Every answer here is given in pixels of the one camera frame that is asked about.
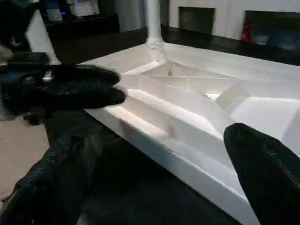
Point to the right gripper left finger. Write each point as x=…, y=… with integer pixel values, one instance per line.
x=54, y=187

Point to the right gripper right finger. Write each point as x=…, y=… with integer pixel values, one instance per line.
x=269, y=182

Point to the black work mat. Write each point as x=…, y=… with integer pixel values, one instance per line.
x=140, y=187

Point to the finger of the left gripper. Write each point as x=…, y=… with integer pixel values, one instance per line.
x=82, y=98
x=82, y=77

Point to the white plastic table leg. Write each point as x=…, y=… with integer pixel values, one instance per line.
x=153, y=23

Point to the white glass-door cabinet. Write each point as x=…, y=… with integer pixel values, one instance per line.
x=229, y=18

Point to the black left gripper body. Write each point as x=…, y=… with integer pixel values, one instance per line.
x=14, y=93

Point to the white plastic table top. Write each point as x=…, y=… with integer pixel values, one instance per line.
x=187, y=105

